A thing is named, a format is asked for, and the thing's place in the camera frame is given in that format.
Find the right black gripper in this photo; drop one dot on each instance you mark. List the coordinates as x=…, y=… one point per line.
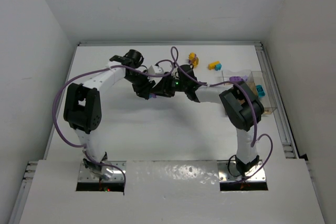
x=163, y=87

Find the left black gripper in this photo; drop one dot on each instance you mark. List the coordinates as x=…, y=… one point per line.
x=143, y=91

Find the small lilac lego piece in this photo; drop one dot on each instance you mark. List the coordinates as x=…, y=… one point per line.
x=244, y=78

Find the teal lego brick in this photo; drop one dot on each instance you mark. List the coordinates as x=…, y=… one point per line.
x=260, y=89

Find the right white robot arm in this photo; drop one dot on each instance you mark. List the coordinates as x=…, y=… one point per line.
x=241, y=105

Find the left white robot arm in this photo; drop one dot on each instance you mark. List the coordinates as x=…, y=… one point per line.
x=83, y=104

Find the yellow purple striped lego figure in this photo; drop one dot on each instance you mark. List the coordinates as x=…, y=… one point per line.
x=193, y=59

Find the yellow and teal lego block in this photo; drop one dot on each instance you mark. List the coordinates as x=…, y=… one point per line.
x=217, y=66

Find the clear plastic container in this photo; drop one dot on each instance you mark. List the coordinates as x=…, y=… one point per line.
x=226, y=74

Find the tall clear side container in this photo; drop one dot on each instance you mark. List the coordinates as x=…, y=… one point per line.
x=267, y=98

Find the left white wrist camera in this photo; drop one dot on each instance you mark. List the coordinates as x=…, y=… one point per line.
x=154, y=70

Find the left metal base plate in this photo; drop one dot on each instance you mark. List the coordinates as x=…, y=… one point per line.
x=89, y=173

